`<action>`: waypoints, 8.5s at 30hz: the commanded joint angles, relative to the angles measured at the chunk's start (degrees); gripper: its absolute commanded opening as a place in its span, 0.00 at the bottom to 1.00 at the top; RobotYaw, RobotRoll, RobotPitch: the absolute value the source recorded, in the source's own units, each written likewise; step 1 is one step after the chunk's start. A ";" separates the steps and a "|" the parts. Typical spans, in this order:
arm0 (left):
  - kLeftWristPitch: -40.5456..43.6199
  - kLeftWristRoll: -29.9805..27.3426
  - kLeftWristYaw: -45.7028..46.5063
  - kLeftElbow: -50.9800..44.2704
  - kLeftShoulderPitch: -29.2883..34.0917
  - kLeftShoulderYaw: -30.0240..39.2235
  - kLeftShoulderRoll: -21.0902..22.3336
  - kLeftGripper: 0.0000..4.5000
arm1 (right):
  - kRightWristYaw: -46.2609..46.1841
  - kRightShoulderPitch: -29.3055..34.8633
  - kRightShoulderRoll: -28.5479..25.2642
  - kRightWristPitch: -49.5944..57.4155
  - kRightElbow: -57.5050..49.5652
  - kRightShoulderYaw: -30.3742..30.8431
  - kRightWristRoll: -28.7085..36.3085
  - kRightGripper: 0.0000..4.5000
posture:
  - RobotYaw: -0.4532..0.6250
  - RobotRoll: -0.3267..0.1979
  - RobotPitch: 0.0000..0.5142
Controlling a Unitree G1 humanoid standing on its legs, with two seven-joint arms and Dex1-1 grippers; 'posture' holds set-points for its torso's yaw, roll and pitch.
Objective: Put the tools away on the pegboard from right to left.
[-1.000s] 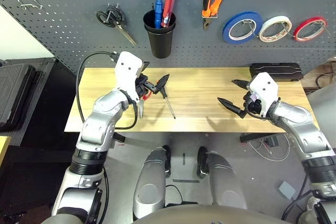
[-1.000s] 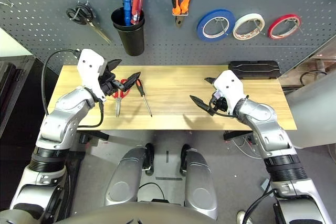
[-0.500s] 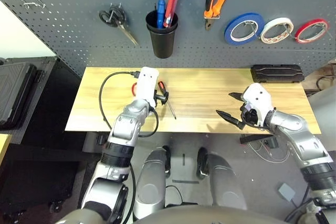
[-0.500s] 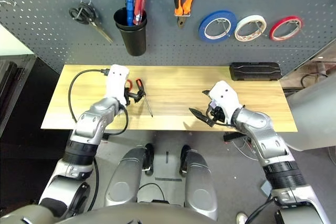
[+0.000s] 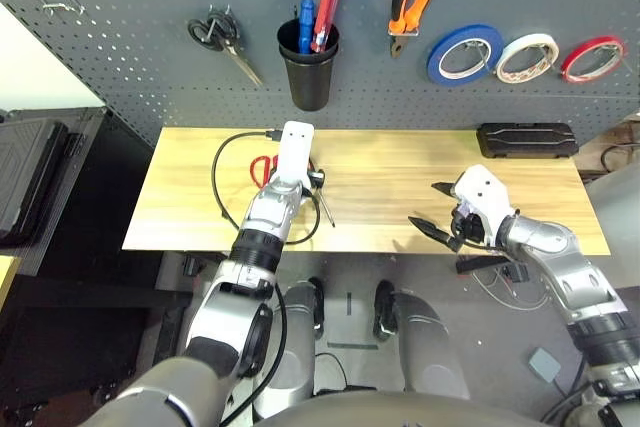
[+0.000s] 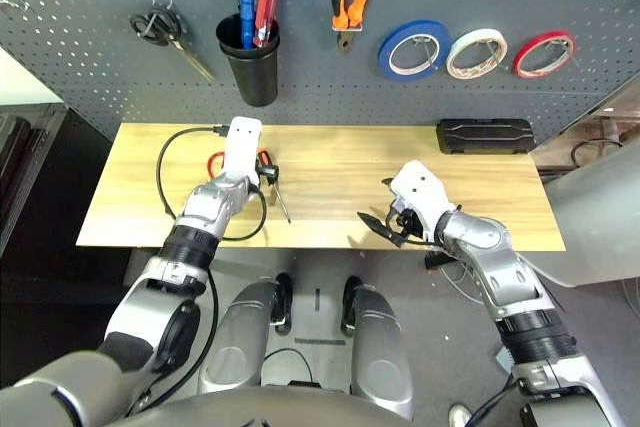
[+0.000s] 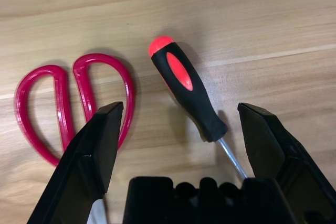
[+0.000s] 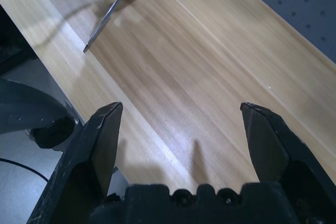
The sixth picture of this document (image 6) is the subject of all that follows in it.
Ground orange black handled screwdriver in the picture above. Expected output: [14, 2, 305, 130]
[256, 147, 293, 225]

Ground black handled scissors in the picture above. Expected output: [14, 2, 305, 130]
[129, 0, 217, 83]

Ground light grey chair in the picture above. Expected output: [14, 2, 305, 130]
[542, 141, 640, 288]

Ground silver right robot leg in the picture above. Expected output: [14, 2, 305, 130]
[349, 284, 416, 421]

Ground double prong metal hook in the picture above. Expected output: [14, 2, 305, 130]
[0, 0, 32, 18]

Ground black plastic cup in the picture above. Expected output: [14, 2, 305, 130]
[215, 13, 281, 108]

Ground black right robot foot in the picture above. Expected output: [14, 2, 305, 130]
[341, 274, 365, 336]

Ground grey robot torso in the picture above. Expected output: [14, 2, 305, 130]
[102, 385, 416, 427]

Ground red tape roll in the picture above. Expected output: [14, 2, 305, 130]
[512, 30, 577, 80]

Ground white tape roll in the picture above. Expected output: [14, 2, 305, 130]
[445, 26, 510, 81]

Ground black floor cable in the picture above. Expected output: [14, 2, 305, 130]
[262, 349, 314, 386]

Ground black cable loop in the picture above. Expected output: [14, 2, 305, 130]
[571, 139, 626, 168]

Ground metal tape hook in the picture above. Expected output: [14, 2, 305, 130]
[412, 32, 437, 71]
[482, 40, 503, 68]
[549, 39, 582, 69]

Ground white sneaker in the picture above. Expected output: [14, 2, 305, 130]
[448, 402, 474, 427]

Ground flat black tool case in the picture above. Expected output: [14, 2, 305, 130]
[435, 118, 537, 156]

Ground silver left robot leg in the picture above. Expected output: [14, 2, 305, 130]
[198, 280, 281, 393]

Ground blue tape roll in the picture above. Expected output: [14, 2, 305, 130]
[377, 19, 453, 83]

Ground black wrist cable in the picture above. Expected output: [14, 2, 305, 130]
[156, 125, 269, 242]
[382, 204, 521, 427]

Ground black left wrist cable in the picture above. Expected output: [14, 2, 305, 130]
[156, 125, 269, 242]

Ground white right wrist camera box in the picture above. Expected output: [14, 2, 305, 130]
[388, 160, 457, 239]

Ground blue tool handle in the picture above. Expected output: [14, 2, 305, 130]
[238, 0, 257, 51]

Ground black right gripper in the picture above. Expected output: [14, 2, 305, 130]
[356, 177, 427, 248]

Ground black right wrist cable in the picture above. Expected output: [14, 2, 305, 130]
[382, 204, 521, 427]

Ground grey metal pegboard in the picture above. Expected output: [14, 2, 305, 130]
[0, 0, 640, 143]

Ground black table foot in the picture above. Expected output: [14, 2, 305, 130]
[424, 251, 454, 271]

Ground brown wooden platform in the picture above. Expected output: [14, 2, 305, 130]
[539, 96, 640, 173]

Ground black robot foot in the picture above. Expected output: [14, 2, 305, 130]
[341, 274, 365, 336]
[273, 271, 296, 334]

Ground large black flight case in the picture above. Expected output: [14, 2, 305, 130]
[0, 104, 69, 253]

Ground black left robot foot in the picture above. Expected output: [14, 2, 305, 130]
[273, 271, 296, 334]

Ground silver robot leg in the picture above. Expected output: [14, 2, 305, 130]
[349, 284, 416, 421]
[198, 280, 281, 393]

